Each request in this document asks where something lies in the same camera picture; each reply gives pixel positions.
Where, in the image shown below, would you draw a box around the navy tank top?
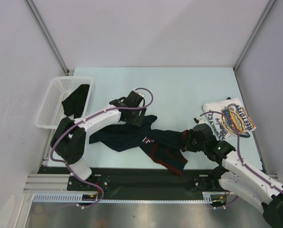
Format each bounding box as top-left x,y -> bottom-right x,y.
89,115 -> 189,176

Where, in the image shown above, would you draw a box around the white tank top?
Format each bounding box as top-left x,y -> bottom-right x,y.
202,98 -> 256,140

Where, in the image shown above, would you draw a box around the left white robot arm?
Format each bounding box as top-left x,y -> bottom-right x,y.
50,90 -> 147,190

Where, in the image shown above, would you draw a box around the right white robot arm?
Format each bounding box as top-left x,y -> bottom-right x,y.
184,123 -> 283,228

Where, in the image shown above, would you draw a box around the black garment in basket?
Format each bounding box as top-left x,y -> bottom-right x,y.
61,84 -> 90,118

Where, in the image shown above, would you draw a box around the white plastic basket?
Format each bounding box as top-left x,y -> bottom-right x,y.
35,76 -> 93,129

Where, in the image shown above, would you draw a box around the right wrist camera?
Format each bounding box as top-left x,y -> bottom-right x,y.
193,117 -> 207,125

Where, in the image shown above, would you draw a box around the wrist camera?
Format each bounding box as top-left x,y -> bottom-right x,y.
193,117 -> 207,125
134,91 -> 145,98

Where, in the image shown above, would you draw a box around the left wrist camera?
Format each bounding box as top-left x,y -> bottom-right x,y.
134,91 -> 145,98

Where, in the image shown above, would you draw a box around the right cable duct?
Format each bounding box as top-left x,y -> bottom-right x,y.
202,191 -> 230,203

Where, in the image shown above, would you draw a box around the cable duct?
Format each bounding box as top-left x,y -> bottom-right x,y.
202,191 -> 230,203
33,193 -> 97,203

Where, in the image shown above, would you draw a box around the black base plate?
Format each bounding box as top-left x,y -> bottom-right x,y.
37,167 -> 268,201

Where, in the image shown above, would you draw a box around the right aluminium frame post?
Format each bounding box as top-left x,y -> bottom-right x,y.
233,0 -> 278,73

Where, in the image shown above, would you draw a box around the aluminium frame post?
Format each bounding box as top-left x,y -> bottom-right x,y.
24,0 -> 69,76
233,0 -> 278,73

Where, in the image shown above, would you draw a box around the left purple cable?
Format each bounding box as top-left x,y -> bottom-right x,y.
50,87 -> 154,205

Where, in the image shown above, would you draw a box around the left cable duct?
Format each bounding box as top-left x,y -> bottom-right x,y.
33,193 -> 97,203

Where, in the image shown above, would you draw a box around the left aluminium frame post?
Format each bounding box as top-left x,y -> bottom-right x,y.
24,0 -> 69,76

